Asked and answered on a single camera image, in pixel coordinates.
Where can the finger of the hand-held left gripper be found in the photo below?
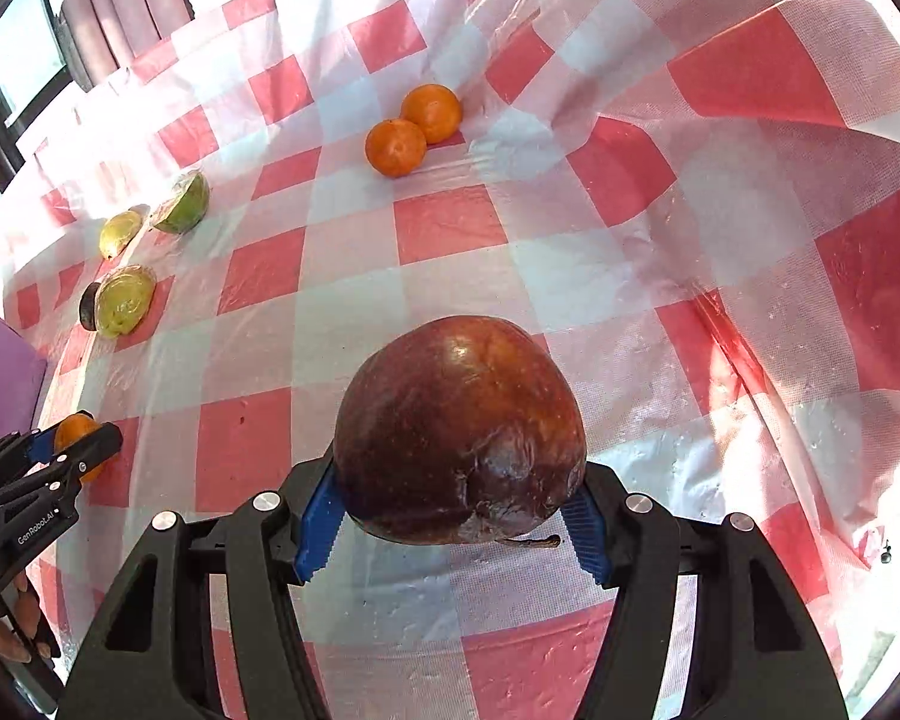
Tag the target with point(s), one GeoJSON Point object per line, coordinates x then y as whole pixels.
{"type": "Point", "coordinates": [39, 444]}
{"type": "Point", "coordinates": [82, 457]}

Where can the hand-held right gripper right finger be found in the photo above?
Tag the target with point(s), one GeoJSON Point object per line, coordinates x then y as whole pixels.
{"type": "Point", "coordinates": [589, 540]}

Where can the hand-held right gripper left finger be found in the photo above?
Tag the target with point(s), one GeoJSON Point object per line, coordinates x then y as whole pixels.
{"type": "Point", "coordinates": [316, 532]}

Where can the orange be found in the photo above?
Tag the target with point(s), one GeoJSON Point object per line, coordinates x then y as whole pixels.
{"type": "Point", "coordinates": [433, 112]}
{"type": "Point", "coordinates": [396, 148]}
{"type": "Point", "coordinates": [73, 435]}

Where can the purple cardboard box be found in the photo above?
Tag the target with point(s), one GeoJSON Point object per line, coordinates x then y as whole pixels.
{"type": "Point", "coordinates": [0, 382]}

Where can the halved apple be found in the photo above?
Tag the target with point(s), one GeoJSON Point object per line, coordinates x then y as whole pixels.
{"type": "Point", "coordinates": [125, 300]}

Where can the red apple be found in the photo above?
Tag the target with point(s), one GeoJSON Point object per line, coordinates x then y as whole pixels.
{"type": "Point", "coordinates": [457, 427]}

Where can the yellow-green fruit piece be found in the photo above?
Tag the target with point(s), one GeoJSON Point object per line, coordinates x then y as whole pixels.
{"type": "Point", "coordinates": [120, 234]}

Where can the green apple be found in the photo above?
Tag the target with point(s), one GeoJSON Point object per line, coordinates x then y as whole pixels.
{"type": "Point", "coordinates": [184, 204]}

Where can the person's left hand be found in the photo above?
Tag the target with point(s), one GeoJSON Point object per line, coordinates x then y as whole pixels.
{"type": "Point", "coordinates": [22, 611]}

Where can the red white checked tablecloth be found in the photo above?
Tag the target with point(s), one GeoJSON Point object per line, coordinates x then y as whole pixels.
{"type": "Point", "coordinates": [450, 225]}

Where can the window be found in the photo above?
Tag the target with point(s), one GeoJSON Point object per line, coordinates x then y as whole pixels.
{"type": "Point", "coordinates": [19, 52]}

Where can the pink sofa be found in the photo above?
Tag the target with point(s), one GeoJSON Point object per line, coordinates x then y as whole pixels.
{"type": "Point", "coordinates": [112, 0]}

